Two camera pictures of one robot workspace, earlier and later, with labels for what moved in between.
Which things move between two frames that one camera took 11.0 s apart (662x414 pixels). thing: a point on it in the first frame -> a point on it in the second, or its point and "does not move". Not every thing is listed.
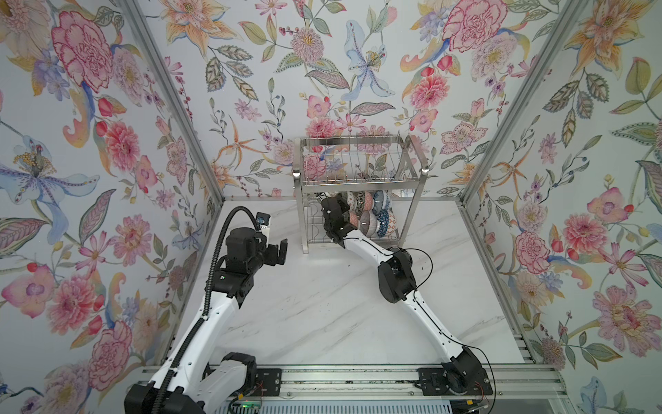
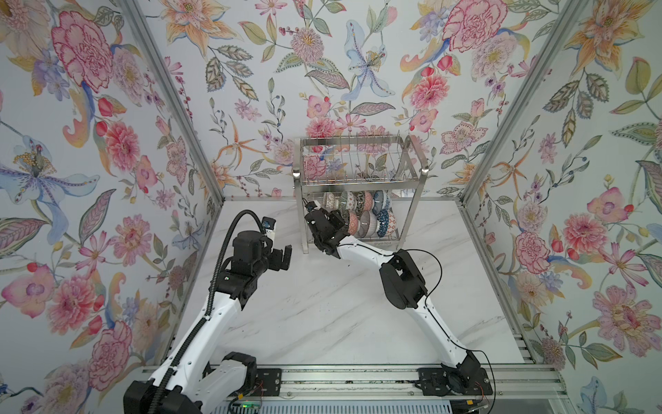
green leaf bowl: [353, 219] does not move
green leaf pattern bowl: [369, 202] does not move
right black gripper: [341, 201] -> [338, 221]
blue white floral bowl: [380, 201] does not move
